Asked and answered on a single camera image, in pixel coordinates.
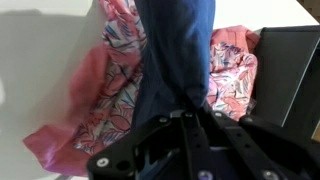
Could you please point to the dark grey fabric box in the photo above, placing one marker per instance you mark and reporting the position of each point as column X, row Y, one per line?
column 287, row 81

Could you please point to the pink floral patterned shirt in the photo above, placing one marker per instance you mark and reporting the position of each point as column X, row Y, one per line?
column 233, row 68

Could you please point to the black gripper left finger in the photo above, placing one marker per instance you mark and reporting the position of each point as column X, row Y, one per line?
column 150, row 152

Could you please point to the dark navy shirt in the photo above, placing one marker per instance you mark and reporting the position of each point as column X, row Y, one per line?
column 175, row 78

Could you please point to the plain pink shirt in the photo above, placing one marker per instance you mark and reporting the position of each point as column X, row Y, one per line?
column 52, row 144

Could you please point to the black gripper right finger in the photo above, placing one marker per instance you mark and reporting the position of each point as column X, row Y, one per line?
column 267, row 151

